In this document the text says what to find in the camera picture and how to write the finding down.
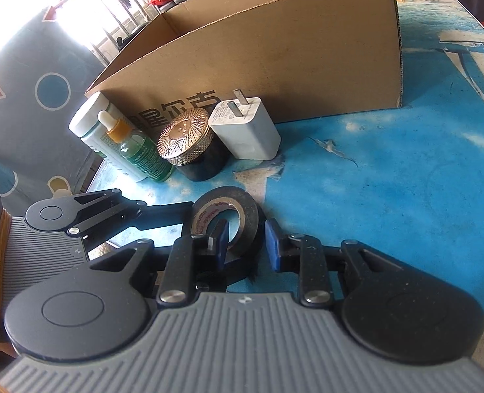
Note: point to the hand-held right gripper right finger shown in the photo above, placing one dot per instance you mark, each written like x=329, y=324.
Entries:
x=272, y=247

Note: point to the black tape roll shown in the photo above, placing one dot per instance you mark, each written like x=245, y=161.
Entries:
x=250, y=213

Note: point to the black jar with gold lid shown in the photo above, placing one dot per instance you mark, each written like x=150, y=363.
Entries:
x=201, y=159

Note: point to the white bottle with green label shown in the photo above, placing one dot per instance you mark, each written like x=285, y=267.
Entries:
x=92, y=127

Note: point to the green dropper bottle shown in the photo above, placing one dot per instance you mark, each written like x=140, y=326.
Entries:
x=147, y=159

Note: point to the metal railing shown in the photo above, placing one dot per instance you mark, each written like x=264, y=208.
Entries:
x=115, y=12

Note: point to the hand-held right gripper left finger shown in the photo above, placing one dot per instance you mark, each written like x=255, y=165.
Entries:
x=221, y=245

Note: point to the white plug charger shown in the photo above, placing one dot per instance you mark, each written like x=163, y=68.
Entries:
x=250, y=135

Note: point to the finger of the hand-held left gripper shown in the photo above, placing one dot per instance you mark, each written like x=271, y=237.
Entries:
x=233, y=280
x=164, y=215

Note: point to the grey printed blanket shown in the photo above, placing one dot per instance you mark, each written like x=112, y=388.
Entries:
x=29, y=131

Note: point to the brown cardboard box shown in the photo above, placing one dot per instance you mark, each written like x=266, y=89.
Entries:
x=287, y=57

